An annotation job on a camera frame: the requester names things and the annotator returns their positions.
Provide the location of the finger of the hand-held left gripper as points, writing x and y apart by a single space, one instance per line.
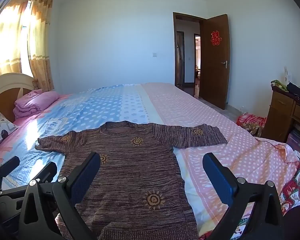
10 166
47 172

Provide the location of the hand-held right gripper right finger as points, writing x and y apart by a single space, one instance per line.
218 177

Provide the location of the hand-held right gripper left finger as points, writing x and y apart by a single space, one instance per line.
83 177

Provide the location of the brown knitted sweater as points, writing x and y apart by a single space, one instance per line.
130 170

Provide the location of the grey patterned pillow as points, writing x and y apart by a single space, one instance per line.
1 130

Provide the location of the red patterned bag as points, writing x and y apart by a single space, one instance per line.
251 122

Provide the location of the pink folded quilt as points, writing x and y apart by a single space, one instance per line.
36 102

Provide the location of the red patchwork quilt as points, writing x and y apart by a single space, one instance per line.
296 185

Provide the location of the cream wooden headboard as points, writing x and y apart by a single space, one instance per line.
7 85

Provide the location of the purple box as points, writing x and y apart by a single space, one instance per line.
297 140

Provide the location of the polka dot bed sheet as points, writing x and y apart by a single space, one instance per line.
165 105

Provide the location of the brown wooden door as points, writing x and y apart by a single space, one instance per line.
215 80

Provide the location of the green floral cloth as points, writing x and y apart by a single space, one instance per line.
278 84

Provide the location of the dark cloth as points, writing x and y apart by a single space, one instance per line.
296 88

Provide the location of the yellow floral curtain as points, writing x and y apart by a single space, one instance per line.
7 30
41 42

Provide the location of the red paper door decoration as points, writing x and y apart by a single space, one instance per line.
216 38

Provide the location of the white wall socket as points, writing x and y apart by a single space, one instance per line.
287 73

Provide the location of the brown door frame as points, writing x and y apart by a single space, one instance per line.
175 55

